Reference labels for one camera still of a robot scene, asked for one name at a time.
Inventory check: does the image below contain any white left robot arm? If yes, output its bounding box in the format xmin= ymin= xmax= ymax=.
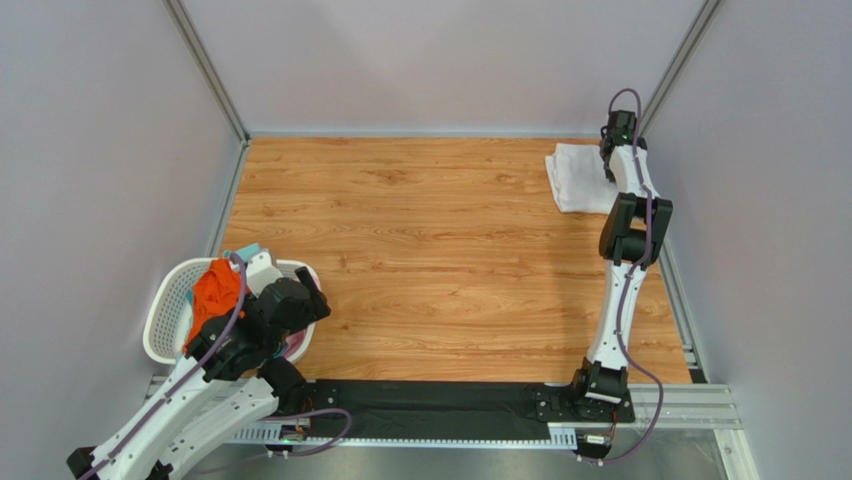
xmin=67 ymin=252 xmax=331 ymax=479

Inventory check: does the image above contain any white plastic laundry basket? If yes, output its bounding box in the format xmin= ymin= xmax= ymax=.
xmin=142 ymin=249 xmax=321 ymax=366

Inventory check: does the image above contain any pink t shirt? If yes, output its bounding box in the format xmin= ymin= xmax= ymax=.
xmin=282 ymin=272 xmax=322 ymax=361

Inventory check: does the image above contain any white t shirt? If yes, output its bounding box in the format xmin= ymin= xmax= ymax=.
xmin=545 ymin=143 xmax=618 ymax=214

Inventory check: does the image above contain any aluminium frame rail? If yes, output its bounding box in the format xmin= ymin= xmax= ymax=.
xmin=167 ymin=379 xmax=757 ymax=479

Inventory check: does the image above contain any teal t shirt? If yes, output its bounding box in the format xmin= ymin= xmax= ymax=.
xmin=183 ymin=243 xmax=268 ymax=314

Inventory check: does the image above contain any orange t shirt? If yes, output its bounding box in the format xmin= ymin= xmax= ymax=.
xmin=182 ymin=258 xmax=245 ymax=353

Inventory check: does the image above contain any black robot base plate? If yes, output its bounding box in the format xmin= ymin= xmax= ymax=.
xmin=301 ymin=380 xmax=636 ymax=440

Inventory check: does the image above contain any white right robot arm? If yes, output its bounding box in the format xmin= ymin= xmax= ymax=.
xmin=572 ymin=110 xmax=673 ymax=405

